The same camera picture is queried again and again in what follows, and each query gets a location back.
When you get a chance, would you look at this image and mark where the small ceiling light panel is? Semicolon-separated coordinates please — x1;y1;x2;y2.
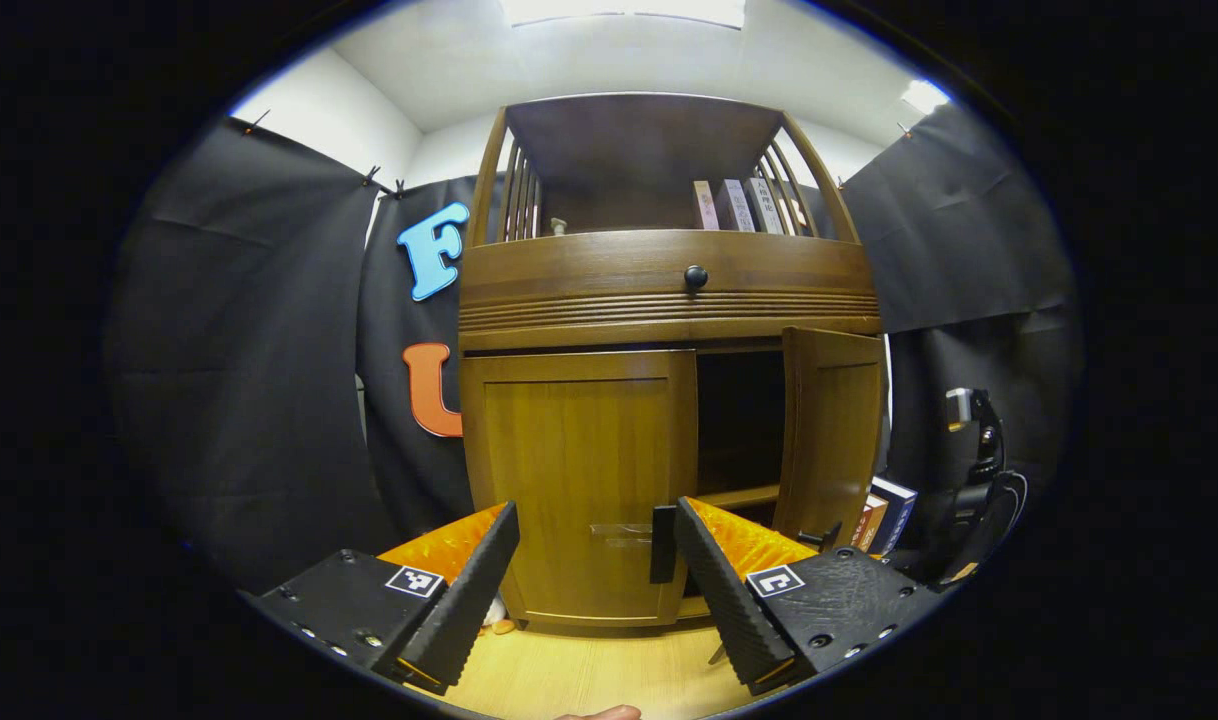
901;78;952;114

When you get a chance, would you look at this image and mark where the wooden inner cabinet shelf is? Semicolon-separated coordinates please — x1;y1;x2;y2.
697;483;782;511

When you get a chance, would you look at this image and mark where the wooden double-door shoe cabinet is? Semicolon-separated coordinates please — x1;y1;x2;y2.
457;92;890;633

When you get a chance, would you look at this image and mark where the large ceiling light panel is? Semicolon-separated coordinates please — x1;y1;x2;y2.
499;0;748;29

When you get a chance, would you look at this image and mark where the taped wooden cabinet door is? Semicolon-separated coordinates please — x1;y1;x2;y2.
459;348;700;629

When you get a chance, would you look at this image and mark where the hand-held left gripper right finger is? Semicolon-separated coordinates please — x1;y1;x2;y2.
674;495;945;696

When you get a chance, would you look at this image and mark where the dark blue book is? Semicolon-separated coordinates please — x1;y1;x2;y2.
867;475;918;556

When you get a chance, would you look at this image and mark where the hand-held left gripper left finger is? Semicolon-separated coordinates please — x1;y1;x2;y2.
254;500;521;696

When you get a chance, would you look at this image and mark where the plain wooden cabinet door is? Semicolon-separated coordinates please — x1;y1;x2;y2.
772;326;886;549

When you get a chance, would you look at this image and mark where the red book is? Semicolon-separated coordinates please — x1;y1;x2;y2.
849;493;888;553

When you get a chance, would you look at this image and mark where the wooden cabinet drawer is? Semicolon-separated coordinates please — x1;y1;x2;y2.
459;230;882;336

